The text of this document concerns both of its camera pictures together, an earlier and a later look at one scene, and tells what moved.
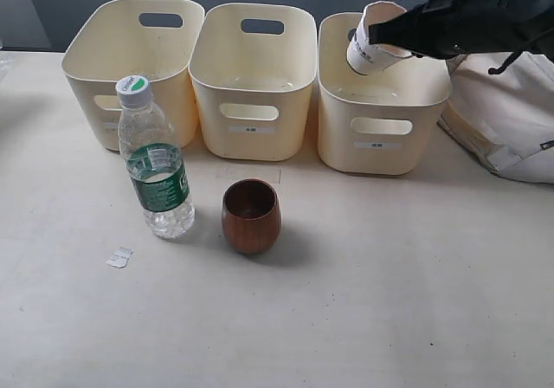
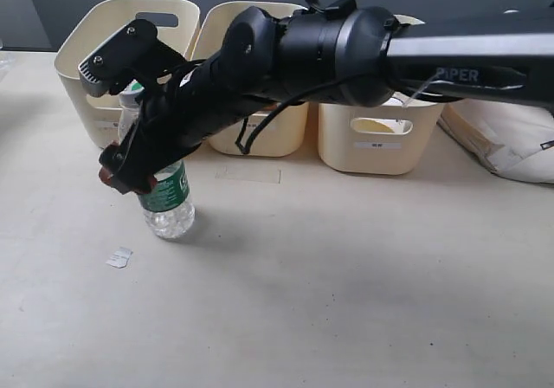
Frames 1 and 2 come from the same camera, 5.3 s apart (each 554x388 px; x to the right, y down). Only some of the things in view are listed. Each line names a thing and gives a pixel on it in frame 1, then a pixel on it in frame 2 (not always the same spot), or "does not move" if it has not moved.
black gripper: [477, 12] -> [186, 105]
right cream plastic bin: [387, 122] does not move
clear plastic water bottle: [154, 159] does not move
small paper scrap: [120, 257] does not move
